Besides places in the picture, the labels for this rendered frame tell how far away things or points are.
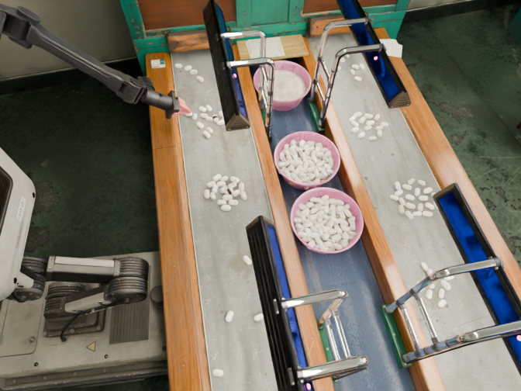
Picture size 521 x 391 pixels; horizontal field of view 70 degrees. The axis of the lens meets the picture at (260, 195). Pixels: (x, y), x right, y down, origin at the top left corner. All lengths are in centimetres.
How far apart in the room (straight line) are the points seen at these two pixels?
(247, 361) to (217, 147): 83
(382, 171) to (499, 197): 129
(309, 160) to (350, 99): 41
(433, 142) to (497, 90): 172
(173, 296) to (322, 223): 59
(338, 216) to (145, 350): 89
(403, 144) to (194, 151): 88
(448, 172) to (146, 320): 132
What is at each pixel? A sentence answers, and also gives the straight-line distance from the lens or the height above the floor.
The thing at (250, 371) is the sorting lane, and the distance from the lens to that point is 126.
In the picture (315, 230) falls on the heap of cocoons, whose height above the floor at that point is 75.
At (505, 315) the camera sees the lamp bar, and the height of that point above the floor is 108.
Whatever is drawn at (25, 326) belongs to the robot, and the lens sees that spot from 177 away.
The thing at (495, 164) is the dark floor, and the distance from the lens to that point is 292.
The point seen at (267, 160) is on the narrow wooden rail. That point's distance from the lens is 151.
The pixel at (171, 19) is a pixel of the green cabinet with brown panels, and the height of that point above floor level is 91.
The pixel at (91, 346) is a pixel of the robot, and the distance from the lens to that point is 165.
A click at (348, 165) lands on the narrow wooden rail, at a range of 154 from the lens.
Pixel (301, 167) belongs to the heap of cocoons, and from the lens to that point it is 153.
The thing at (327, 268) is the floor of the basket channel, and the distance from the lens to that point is 142.
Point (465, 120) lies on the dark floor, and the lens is 307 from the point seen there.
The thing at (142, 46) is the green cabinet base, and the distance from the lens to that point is 198.
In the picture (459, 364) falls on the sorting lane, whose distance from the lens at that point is 142.
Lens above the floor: 199
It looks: 60 degrees down
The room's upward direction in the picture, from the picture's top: 3 degrees clockwise
